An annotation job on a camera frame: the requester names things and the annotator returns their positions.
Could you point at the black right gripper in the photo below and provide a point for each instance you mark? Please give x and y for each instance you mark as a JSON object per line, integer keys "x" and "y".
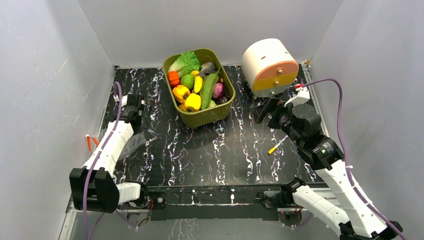
{"x": 274, "y": 112}

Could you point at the green leafy vegetable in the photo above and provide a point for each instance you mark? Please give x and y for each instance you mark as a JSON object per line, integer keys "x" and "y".
{"x": 207, "y": 89}

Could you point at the yellow banana pepper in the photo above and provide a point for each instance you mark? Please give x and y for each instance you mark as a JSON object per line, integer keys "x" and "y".
{"x": 198, "y": 83}

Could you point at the clear zip top bag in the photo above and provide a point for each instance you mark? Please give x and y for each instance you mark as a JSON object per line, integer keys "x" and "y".
{"x": 134, "y": 142}

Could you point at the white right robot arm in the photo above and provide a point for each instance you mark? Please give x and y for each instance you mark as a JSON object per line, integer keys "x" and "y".
{"x": 354, "y": 218}

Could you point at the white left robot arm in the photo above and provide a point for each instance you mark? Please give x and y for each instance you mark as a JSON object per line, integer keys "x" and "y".
{"x": 92, "y": 185}

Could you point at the dark purple eggplant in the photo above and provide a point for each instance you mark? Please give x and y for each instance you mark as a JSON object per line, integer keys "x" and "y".
{"x": 222, "y": 100}

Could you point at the yellow tipped pen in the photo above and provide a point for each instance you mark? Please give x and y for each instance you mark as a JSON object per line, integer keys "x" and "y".
{"x": 273, "y": 149}

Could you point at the white cylindrical drawer box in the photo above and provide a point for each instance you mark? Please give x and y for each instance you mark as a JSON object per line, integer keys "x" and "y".
{"x": 268, "y": 67}

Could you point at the pale green cabbage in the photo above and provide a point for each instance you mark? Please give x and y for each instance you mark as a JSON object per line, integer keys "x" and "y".
{"x": 211, "y": 104}

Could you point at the orange yellow bell pepper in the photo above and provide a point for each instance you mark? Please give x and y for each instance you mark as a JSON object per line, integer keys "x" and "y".
{"x": 181, "y": 93}

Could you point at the orange mini pumpkin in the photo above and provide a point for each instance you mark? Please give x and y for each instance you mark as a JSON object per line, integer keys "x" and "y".
{"x": 173, "y": 79}

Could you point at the green bumpy citrus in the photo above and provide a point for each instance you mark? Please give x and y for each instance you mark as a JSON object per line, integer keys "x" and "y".
{"x": 188, "y": 81}

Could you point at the olive green plastic bin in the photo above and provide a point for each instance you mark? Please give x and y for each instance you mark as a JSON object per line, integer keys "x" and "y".
{"x": 210, "y": 115}

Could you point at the green lettuce head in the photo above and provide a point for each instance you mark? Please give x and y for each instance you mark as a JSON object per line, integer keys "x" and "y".
{"x": 184, "y": 65}

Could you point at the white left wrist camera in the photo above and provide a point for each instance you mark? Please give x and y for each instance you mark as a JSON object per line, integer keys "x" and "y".
{"x": 119, "y": 99}

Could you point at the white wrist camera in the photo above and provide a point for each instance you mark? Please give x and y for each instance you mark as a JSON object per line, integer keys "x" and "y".
{"x": 302, "y": 96}
{"x": 119, "y": 99}

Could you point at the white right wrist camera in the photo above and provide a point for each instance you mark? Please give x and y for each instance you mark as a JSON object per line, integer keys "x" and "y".
{"x": 302, "y": 96}

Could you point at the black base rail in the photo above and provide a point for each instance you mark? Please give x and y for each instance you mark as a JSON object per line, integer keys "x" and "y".
{"x": 214, "y": 202}

